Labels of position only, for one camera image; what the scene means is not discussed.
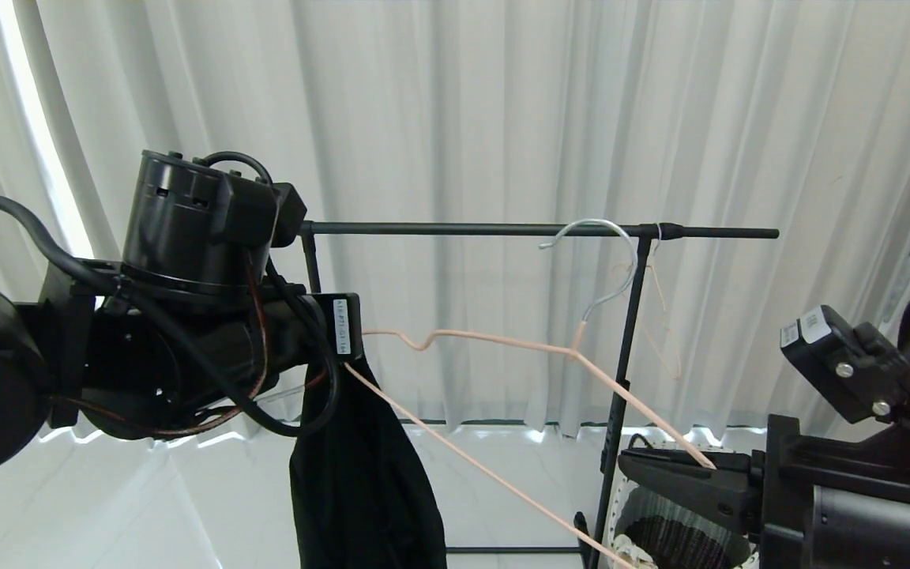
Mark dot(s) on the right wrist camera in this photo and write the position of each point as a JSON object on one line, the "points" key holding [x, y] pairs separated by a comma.
{"points": [[842, 356]]}

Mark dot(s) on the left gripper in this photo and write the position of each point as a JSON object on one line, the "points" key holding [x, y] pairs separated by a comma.
{"points": [[281, 332]]}

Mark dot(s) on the white laundry basket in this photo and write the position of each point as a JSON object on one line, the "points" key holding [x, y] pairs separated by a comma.
{"points": [[676, 545]]}

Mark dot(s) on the black clothes rack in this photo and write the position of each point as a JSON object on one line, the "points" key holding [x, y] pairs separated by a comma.
{"points": [[463, 229]]}

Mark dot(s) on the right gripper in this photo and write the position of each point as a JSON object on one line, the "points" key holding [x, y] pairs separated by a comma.
{"points": [[858, 529]]}

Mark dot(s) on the black garment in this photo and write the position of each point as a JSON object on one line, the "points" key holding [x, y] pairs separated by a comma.
{"points": [[360, 490]]}

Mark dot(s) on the pink clothes hanger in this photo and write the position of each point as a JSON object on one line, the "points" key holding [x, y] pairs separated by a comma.
{"points": [[605, 221], [667, 328]]}

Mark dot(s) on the white curtain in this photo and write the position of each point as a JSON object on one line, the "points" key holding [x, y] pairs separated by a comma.
{"points": [[463, 118]]}

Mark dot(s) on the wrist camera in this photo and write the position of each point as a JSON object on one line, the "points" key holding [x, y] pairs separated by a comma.
{"points": [[842, 356], [287, 213]]}

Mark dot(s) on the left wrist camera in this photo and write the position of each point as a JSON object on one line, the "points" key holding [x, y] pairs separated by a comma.
{"points": [[287, 213]]}

